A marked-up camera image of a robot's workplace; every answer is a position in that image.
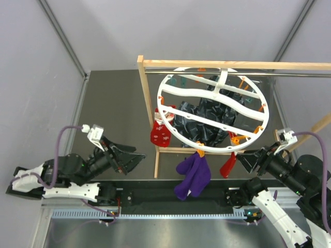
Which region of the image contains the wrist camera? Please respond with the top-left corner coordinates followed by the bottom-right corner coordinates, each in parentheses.
top-left (82, 124), bottom-right (105, 152)
top-left (274, 128), bottom-right (297, 155)

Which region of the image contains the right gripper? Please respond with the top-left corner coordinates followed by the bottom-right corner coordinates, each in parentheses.
top-left (234, 139), bottom-right (306, 194)

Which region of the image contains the grey cable duct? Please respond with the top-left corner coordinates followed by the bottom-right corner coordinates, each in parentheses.
top-left (51, 209), bottom-right (258, 220)

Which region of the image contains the clear plastic bin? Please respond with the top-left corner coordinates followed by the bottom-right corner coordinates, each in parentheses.
top-left (165, 72), bottom-right (295, 156)

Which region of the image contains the purple sock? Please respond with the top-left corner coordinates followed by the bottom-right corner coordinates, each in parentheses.
top-left (174, 152), bottom-right (212, 200)

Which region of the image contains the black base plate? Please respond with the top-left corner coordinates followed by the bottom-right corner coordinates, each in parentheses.
top-left (87, 179), bottom-right (254, 215)

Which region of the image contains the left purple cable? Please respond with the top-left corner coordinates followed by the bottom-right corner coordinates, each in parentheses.
top-left (10, 125), bottom-right (119, 223)

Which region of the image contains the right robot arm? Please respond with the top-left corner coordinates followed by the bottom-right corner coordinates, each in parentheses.
top-left (225, 145), bottom-right (330, 247)

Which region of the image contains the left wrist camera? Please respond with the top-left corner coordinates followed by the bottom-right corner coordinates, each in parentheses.
top-left (82, 124), bottom-right (105, 152)

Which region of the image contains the red snowflake sock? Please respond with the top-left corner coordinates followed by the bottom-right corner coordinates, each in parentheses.
top-left (219, 132), bottom-right (239, 178)

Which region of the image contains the red santa sock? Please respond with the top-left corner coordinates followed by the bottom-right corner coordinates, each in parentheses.
top-left (150, 108), bottom-right (171, 147)

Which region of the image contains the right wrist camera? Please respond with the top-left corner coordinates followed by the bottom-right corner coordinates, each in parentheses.
top-left (274, 128), bottom-right (297, 155)

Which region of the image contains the dark patterned cloth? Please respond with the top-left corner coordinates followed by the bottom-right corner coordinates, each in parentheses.
top-left (172, 76), bottom-right (238, 148)

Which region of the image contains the white round clip hanger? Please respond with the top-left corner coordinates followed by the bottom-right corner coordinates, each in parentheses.
top-left (156, 67), bottom-right (270, 155)

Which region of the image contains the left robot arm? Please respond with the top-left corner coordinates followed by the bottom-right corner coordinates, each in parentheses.
top-left (6, 136), bottom-right (146, 206)

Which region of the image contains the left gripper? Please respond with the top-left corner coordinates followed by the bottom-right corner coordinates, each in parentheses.
top-left (78, 136), bottom-right (147, 187)

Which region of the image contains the wooden rack frame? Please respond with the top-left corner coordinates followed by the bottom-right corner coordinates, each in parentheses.
top-left (137, 55), bottom-right (330, 178)

